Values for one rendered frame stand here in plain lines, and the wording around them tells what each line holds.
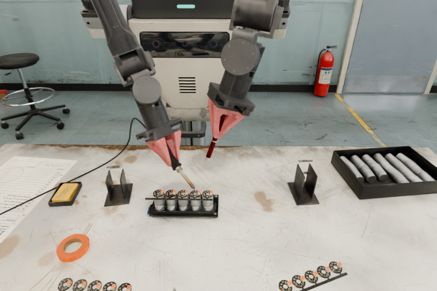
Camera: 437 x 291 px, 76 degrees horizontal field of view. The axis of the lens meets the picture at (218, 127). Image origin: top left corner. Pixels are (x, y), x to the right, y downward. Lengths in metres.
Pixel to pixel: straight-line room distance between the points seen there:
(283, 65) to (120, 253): 2.92
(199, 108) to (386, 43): 2.82
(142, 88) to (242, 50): 0.23
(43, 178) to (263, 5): 0.73
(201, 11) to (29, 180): 0.73
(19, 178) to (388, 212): 0.97
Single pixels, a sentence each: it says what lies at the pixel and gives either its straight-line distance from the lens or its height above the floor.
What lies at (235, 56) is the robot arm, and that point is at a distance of 0.45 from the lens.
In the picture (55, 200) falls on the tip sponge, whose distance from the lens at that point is 0.81.
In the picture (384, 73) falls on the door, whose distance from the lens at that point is 3.71.
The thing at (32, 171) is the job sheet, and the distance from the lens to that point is 0.97.
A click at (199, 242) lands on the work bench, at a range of 0.64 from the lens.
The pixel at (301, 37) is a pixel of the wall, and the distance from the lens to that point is 3.29.
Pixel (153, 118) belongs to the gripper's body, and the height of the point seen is 0.96.
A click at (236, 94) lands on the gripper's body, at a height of 1.05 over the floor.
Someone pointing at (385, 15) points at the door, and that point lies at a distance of 3.51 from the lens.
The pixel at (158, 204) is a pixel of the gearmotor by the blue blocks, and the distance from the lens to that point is 0.67.
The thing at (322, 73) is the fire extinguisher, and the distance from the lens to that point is 3.28.
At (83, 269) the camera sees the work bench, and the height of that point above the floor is 0.75.
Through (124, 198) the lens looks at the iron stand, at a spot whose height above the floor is 0.76.
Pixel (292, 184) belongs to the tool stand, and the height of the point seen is 0.75.
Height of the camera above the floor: 1.25
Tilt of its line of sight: 29 degrees down
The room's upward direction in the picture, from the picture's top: straight up
